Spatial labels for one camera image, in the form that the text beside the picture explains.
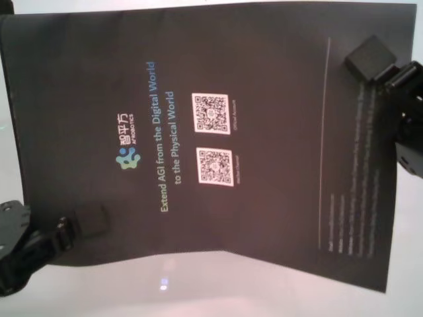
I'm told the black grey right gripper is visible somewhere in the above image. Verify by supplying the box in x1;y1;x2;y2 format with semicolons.
343;35;423;181

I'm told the black printed poster sheet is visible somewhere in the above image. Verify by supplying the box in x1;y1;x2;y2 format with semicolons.
0;3;418;285

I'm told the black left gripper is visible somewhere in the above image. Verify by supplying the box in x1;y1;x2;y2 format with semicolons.
0;199;109;295

